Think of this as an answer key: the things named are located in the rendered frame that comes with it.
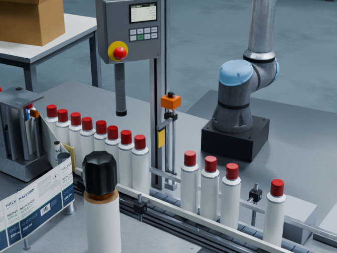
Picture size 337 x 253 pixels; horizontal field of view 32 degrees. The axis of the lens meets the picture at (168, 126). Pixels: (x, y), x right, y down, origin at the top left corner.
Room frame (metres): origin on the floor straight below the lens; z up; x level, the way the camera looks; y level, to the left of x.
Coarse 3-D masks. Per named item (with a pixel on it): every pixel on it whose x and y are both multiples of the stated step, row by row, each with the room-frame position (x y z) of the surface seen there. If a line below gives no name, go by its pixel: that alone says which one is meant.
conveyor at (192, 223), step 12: (120, 192) 1.53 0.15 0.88; (156, 192) 1.53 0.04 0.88; (180, 204) 1.46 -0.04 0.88; (180, 216) 1.40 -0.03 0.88; (204, 228) 1.34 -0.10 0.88; (240, 228) 1.34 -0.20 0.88; (252, 228) 1.34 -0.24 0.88; (240, 240) 1.29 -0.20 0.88; (264, 252) 1.24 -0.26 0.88; (300, 252) 1.24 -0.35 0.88; (312, 252) 1.24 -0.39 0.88
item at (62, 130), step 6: (60, 114) 1.67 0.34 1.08; (66, 114) 1.68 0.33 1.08; (60, 120) 1.67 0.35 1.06; (66, 120) 1.68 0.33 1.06; (60, 126) 1.67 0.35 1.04; (66, 126) 1.67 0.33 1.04; (60, 132) 1.67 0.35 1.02; (66, 132) 1.67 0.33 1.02; (60, 138) 1.67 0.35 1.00; (66, 138) 1.67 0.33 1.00; (66, 144) 1.67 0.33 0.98
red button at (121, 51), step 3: (117, 48) 1.55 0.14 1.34; (120, 48) 1.55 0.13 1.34; (123, 48) 1.56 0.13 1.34; (114, 51) 1.55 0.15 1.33; (117, 51) 1.55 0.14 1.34; (120, 51) 1.55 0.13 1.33; (123, 51) 1.55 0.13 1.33; (114, 54) 1.55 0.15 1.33; (117, 54) 1.55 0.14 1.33; (120, 54) 1.55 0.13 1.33; (123, 54) 1.55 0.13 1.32; (114, 57) 1.55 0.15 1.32; (117, 57) 1.55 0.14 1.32; (120, 57) 1.55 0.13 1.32; (123, 57) 1.55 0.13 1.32
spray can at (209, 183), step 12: (204, 168) 1.38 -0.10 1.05; (216, 168) 1.38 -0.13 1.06; (204, 180) 1.37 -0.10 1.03; (216, 180) 1.37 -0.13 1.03; (204, 192) 1.37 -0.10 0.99; (216, 192) 1.37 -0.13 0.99; (204, 204) 1.37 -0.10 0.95; (216, 204) 1.37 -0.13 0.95; (204, 216) 1.36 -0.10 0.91; (216, 216) 1.37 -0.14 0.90
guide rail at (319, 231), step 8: (152, 168) 1.54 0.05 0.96; (168, 176) 1.50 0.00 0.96; (176, 176) 1.49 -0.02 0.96; (200, 184) 1.45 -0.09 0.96; (240, 200) 1.36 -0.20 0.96; (248, 208) 1.34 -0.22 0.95; (256, 208) 1.33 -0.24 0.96; (264, 208) 1.33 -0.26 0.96; (288, 216) 1.29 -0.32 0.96; (296, 224) 1.26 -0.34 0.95; (304, 224) 1.25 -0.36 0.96; (320, 232) 1.23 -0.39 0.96; (328, 232) 1.22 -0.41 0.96; (336, 240) 1.20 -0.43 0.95
